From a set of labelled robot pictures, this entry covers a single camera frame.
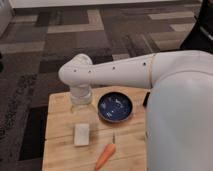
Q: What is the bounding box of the white rectangular sponge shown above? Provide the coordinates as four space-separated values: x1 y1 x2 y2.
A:
74 123 90 146

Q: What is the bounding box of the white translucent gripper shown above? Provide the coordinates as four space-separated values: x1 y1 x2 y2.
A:
70 84 94 113

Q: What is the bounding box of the orange carrot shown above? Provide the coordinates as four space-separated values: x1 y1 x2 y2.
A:
95 138 116 171

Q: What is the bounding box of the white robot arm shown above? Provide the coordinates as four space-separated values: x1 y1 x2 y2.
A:
58 50 213 171

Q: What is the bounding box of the black chair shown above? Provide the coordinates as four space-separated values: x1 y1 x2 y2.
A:
180 0 213 54

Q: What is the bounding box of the dark blue ceramic bowl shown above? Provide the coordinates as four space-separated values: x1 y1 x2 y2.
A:
97 92 133 123

